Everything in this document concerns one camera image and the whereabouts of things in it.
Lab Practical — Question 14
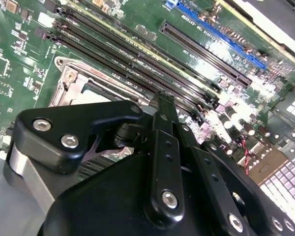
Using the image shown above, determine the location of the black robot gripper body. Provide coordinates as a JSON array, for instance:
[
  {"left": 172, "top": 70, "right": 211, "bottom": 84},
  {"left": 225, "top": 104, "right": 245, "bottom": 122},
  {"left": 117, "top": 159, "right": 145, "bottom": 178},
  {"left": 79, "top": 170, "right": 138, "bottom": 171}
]
[{"left": 36, "top": 152, "right": 228, "bottom": 236}]

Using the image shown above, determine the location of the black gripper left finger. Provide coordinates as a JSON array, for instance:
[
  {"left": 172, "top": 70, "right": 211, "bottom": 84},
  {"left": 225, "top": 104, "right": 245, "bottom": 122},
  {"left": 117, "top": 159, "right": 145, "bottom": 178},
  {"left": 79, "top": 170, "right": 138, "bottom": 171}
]
[{"left": 2, "top": 90, "right": 185, "bottom": 223}]

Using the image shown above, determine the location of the silver square CPU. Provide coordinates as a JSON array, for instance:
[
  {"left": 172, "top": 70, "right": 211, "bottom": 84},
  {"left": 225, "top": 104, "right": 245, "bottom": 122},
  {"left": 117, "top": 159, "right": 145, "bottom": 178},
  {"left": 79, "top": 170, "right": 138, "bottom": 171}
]
[{"left": 82, "top": 82, "right": 128, "bottom": 103}]

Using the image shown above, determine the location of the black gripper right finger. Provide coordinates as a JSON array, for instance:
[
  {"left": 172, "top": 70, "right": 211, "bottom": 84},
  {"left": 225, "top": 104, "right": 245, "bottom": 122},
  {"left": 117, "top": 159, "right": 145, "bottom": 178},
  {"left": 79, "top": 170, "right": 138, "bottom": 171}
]
[{"left": 166, "top": 94, "right": 295, "bottom": 236}]

